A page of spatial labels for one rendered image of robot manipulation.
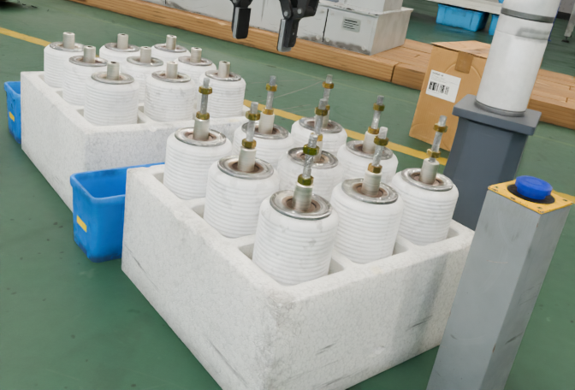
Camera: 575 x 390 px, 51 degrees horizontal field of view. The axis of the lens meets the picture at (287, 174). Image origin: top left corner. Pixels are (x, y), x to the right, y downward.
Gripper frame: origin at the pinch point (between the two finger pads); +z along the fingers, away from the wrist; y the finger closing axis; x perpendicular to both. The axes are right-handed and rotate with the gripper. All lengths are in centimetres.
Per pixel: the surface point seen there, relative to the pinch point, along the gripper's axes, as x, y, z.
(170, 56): 38, -54, 18
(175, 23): 162, -178, 39
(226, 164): -1.4, -1.9, 17.6
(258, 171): 0.8, 1.9, 17.7
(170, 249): -5.6, -6.4, 30.9
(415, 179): 19.0, 16.3, 17.8
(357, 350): 2.3, 20.5, 36.4
